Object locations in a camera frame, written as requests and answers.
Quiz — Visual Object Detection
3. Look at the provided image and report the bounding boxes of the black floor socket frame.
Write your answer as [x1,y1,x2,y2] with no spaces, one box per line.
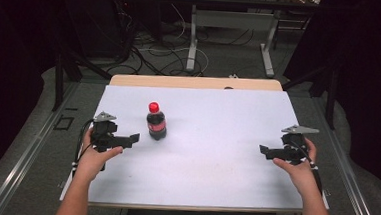
[53,114,76,132]

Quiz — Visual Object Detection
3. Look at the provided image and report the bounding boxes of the person's left hand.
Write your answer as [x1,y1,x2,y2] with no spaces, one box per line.
[74,127,125,185]

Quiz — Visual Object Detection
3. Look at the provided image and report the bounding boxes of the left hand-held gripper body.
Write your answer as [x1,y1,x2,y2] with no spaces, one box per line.
[89,111,126,154]

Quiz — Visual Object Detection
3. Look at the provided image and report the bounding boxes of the person's right hand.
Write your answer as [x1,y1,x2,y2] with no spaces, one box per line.
[270,136,324,198]

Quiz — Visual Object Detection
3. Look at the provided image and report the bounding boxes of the red-capped dark soda bottle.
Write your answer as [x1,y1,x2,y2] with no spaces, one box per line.
[144,101,170,142]

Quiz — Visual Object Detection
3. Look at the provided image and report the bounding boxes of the white metal desk frame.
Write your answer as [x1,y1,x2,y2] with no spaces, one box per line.
[166,0,323,81]

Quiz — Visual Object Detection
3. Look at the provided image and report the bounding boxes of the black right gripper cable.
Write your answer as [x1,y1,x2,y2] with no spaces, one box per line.
[285,140,327,197]

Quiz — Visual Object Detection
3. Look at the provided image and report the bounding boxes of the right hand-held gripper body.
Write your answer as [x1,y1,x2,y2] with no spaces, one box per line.
[274,123,321,167]

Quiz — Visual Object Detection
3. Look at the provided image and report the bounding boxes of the black floor cable bundle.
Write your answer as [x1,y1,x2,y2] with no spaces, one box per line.
[89,0,193,79]

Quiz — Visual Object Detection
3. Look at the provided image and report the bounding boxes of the black metal stand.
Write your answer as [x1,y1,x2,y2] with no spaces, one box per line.
[51,43,115,116]
[277,57,342,131]

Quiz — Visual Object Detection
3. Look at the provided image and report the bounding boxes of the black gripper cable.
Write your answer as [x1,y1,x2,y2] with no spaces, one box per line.
[285,140,327,197]
[73,118,96,171]

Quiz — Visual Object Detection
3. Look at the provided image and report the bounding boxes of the white floor cable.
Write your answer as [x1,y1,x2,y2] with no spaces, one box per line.
[135,0,214,79]

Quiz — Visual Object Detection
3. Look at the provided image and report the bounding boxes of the metal floor rail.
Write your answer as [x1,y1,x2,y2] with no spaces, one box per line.
[305,94,381,215]
[0,75,82,215]

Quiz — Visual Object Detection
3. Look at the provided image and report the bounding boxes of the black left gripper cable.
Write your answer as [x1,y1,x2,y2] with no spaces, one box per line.
[73,118,96,171]

